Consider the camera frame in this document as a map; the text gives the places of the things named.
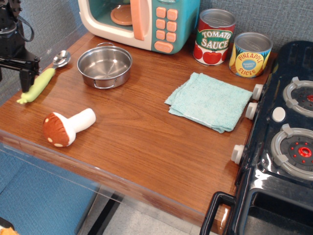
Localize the pineapple slices can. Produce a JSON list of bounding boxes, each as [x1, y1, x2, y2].
[[229, 32, 273, 78]]

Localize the tomato sauce can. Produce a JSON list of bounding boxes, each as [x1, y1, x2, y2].
[[193, 8, 236, 66]]

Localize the orange object at corner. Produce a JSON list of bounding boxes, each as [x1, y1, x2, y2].
[[0, 217, 19, 235]]

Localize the orange microwave plate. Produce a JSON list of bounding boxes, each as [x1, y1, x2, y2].
[[111, 4, 132, 26]]

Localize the white stove knob bottom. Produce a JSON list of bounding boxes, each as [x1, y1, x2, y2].
[[231, 145, 245, 165]]

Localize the small steel pot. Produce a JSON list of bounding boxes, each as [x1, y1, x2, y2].
[[77, 43, 133, 90]]

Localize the grey burner ring rear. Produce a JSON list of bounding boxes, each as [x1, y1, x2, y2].
[[283, 76, 313, 118]]

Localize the teal toy microwave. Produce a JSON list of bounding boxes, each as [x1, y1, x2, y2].
[[78, 0, 200, 54]]

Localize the white stove knob top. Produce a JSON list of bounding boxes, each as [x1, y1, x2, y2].
[[252, 84, 264, 101]]

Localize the white stove knob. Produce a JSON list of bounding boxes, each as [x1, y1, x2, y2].
[[252, 84, 264, 101], [231, 145, 245, 165], [245, 102, 258, 120]]

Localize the grey burner ring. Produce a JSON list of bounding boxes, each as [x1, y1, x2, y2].
[[283, 76, 313, 118], [270, 123, 313, 181]]

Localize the white round stove button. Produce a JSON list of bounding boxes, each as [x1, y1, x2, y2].
[[271, 107, 286, 122]]

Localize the white stove knob middle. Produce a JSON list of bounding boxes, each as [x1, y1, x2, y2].
[[245, 102, 258, 120]]

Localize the plush brown mushroom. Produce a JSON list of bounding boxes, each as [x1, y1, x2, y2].
[[43, 108, 96, 147]]

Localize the light blue folded cloth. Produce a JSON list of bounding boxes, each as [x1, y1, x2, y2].
[[165, 72, 252, 133]]

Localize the black toy stove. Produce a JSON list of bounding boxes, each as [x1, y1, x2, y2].
[[201, 41, 313, 235]]

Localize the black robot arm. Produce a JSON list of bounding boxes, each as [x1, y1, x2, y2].
[[0, 0, 40, 93]]

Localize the spoon with green handle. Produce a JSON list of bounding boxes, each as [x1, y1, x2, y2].
[[17, 50, 71, 104]]

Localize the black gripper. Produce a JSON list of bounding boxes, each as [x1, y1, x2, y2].
[[0, 30, 40, 93]]

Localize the grey burner ring front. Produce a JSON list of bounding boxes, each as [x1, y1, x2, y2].
[[270, 123, 313, 181]]

